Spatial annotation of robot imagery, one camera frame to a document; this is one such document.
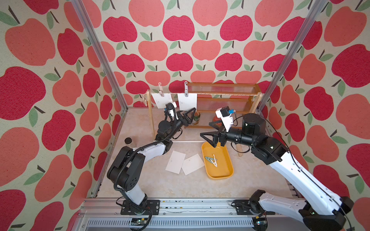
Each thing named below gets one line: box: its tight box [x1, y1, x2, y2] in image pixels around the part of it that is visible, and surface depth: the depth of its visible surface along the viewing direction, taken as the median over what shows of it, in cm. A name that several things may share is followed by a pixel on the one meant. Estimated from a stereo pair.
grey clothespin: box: [184, 81, 189, 98], surface depth 65 cm
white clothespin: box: [210, 154, 218, 167], surface depth 90 cm
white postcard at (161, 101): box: [151, 92, 173, 109], surface depth 70 cm
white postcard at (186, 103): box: [177, 93, 198, 112], surface depth 71 cm
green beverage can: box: [193, 112, 201, 122], surface depth 104 cm
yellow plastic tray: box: [201, 141, 235, 180], surface depth 91 cm
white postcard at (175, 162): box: [165, 150, 186, 175], surface depth 92 cm
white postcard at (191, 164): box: [181, 153, 205, 176], surface depth 91 cm
